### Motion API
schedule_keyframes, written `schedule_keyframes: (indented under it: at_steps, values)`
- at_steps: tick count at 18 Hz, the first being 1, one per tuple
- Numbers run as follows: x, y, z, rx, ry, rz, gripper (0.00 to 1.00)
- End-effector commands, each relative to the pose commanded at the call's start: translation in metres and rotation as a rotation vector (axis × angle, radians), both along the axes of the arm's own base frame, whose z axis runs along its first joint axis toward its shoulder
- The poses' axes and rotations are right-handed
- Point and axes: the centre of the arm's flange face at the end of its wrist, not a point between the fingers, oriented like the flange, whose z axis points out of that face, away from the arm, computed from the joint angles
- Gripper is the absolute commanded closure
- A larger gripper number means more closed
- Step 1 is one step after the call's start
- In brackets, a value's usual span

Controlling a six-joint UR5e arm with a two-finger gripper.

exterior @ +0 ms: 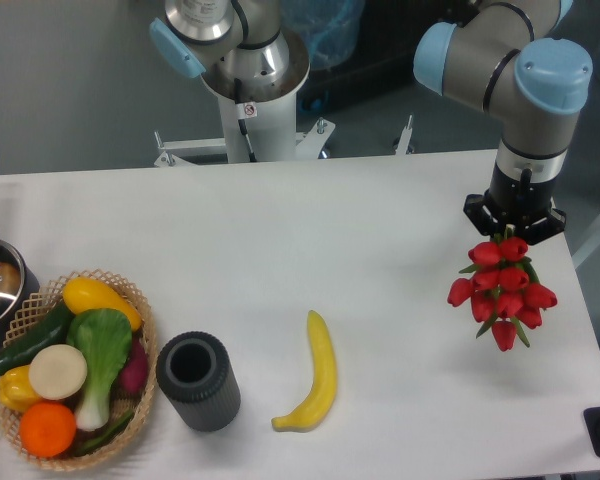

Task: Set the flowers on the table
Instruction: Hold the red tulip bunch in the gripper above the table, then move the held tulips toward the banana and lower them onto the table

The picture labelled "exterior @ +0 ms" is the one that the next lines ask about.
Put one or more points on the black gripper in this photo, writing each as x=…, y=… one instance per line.
x=519, y=203

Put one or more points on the red tulip bouquet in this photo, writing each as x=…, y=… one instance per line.
x=503, y=290

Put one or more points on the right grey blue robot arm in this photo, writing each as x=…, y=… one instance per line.
x=504, y=64

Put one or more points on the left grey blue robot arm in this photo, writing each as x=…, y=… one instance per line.
x=240, y=49

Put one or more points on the blue plastic bag bin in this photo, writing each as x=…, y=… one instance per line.
x=328, y=28

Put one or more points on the yellow banana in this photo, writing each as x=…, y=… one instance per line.
x=309, y=413

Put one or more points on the dark grey ribbed vase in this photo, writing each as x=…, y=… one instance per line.
x=195, y=373

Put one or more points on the purple sweet potato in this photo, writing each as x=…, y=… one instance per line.
x=134, y=374

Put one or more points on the green bok choy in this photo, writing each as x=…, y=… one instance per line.
x=104, y=337

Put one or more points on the yellow squash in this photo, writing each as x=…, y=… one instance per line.
x=81, y=294

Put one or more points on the woven wicker basket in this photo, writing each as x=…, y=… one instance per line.
x=33, y=310

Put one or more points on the green chili pepper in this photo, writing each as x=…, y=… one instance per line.
x=105, y=437

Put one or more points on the white round radish slice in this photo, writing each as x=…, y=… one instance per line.
x=57, y=372

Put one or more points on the orange fruit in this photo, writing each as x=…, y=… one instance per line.
x=47, y=429

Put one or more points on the yellow bell pepper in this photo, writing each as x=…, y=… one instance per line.
x=16, y=392

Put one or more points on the green cucumber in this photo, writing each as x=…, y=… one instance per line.
x=51, y=330

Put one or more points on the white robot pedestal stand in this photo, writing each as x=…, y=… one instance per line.
x=253, y=132

